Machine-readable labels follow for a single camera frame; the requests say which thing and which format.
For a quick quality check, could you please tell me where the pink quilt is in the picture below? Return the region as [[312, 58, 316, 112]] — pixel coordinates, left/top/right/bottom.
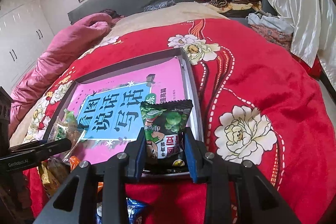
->
[[8, 13, 114, 138]]

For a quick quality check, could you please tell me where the clear snack packet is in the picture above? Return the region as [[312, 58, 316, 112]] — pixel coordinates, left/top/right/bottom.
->
[[47, 109, 87, 161]]

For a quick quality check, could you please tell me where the pink book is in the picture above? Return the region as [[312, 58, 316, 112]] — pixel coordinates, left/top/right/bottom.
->
[[67, 57, 188, 161]]

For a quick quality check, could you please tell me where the orange snack packet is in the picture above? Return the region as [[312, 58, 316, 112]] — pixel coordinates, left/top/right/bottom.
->
[[69, 155, 104, 194]]

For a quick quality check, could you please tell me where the pink floral cloth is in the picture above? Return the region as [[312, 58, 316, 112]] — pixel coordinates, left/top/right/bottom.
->
[[249, 25, 293, 51]]

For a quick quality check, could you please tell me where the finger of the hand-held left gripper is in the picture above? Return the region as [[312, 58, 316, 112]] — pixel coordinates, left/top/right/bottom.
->
[[31, 138, 73, 162], [9, 139, 57, 153]]

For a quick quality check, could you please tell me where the white satin curtain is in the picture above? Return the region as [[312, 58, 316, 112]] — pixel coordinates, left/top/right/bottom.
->
[[248, 0, 336, 77]]

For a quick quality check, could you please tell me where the blue snack packet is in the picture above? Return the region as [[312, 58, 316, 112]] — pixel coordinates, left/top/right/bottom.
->
[[96, 197, 151, 224]]

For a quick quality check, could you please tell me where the dark patterned pillow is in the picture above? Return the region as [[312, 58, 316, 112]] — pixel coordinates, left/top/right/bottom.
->
[[143, 0, 177, 12]]

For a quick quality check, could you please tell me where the beige blanket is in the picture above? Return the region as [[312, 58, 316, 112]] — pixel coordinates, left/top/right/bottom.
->
[[79, 1, 231, 56]]

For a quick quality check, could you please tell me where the grey cardboard box tray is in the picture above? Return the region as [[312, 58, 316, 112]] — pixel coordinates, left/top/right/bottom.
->
[[42, 47, 205, 177]]

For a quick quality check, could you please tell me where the red floral blanket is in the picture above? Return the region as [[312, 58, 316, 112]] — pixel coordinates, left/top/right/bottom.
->
[[24, 18, 331, 224]]

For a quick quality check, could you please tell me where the white wardrobe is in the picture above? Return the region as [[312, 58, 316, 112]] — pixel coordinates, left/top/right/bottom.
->
[[0, 0, 55, 93]]

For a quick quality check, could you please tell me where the light blue cloth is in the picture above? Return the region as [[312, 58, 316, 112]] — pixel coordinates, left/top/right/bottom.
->
[[247, 12, 294, 35]]

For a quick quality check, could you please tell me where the dark maroon cloth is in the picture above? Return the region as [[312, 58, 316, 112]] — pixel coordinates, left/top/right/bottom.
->
[[101, 9, 124, 20]]

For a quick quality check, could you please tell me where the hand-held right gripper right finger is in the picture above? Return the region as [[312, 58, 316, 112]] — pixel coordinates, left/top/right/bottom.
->
[[182, 127, 302, 224]]

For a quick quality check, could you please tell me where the small tan snack packet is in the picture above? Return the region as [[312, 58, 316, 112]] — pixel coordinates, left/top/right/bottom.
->
[[49, 157, 71, 180]]

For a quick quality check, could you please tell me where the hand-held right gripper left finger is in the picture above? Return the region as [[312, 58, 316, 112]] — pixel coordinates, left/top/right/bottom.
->
[[33, 128, 147, 224]]

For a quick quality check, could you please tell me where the green snack packet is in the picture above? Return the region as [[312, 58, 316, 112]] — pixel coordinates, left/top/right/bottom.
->
[[140, 99, 193, 174]]

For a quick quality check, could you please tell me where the yellow snack packet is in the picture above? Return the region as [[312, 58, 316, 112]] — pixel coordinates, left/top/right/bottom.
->
[[39, 161, 61, 197]]

